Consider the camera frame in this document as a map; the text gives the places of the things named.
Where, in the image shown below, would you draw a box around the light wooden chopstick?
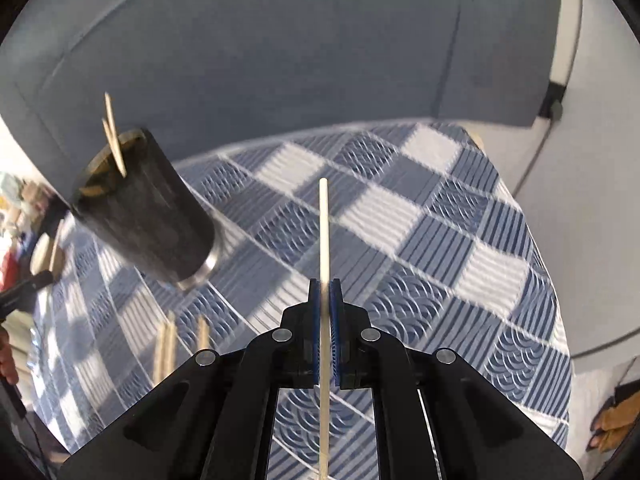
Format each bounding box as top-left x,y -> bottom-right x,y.
318,178 -> 332,480

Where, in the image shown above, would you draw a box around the person's left hand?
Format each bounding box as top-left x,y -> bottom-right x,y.
0,327 -> 18,386

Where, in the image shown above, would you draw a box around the cluttered shelf items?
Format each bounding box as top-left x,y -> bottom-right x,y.
1,171 -> 53,292

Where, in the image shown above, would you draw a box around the wooden chopstick lying right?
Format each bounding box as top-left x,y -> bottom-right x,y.
198,315 -> 209,351

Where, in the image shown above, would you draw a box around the wooden chopstick lying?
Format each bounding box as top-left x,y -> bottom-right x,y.
152,322 -> 167,387
198,315 -> 209,351
163,312 -> 177,377

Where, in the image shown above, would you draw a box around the blue white patterned tablecloth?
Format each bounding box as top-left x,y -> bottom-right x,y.
34,124 -> 580,479

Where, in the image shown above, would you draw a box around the wooden chopstick lying middle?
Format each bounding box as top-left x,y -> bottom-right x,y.
163,312 -> 177,377

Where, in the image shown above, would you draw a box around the black steel utensil cup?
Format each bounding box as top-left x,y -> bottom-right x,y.
70,129 -> 222,290

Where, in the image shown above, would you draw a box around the wooden chopstick lying left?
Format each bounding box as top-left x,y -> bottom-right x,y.
152,322 -> 167,387

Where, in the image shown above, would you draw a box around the wooden chopstick in cup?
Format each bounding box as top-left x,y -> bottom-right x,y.
102,118 -> 126,177
104,92 -> 127,178

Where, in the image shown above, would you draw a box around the grey sofa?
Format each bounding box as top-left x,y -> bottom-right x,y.
1,0 -> 561,196

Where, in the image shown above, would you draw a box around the yellow slippers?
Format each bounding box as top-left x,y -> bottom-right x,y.
586,380 -> 639,453

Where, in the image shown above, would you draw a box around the wall socket with cable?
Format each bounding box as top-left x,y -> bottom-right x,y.
512,81 -> 566,198

